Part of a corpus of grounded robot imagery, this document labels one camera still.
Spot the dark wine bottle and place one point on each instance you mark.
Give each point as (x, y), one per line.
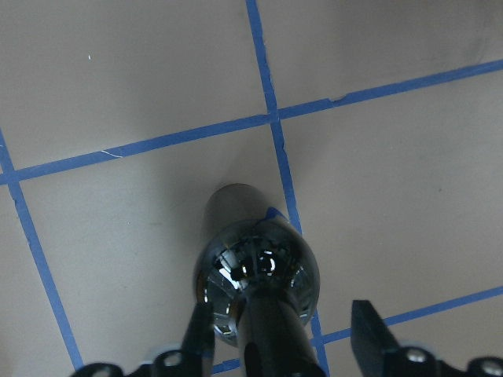
(262, 280)

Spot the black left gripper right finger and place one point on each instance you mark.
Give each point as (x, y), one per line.
(372, 343)

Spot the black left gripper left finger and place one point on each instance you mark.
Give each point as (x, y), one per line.
(198, 344)

